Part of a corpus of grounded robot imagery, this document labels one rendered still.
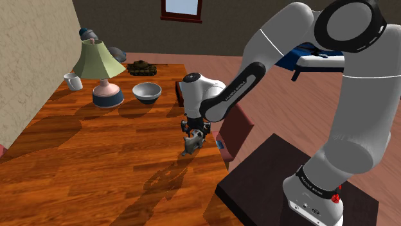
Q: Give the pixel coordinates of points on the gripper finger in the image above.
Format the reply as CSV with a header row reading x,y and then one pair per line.
x,y
185,127
207,130

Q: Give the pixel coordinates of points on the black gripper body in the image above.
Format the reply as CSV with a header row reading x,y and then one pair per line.
x,y
195,122

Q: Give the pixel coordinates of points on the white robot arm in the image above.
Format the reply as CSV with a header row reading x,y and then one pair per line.
x,y
360,103

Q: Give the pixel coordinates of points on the grey cat figure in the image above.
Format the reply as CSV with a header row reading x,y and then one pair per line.
x,y
190,144

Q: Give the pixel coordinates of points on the small blue object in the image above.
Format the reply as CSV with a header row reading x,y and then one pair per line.
x,y
220,145

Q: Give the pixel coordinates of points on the red chair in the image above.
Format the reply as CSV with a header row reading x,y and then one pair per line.
x,y
235,131

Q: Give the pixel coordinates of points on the grey bowl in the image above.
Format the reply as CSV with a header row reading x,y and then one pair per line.
x,y
146,90

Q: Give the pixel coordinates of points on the olive toy tank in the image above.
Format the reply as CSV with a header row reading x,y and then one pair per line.
x,y
141,68

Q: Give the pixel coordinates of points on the dark robot stand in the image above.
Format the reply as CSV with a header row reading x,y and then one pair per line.
x,y
257,187

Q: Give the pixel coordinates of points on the green shade table lamp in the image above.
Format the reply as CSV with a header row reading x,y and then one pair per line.
x,y
97,61

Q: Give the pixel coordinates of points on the wooden table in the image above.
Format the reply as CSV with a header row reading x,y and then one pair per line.
x,y
78,162

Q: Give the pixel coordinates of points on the red framed window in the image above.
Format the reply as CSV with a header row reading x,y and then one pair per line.
x,y
181,7

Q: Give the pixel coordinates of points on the white mug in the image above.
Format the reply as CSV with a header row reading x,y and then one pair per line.
x,y
74,82

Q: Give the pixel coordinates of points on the blue bed with white mattress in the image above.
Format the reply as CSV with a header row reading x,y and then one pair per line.
x,y
319,61

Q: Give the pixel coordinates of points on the grey blue rounded object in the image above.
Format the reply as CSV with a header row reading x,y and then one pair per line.
x,y
89,34

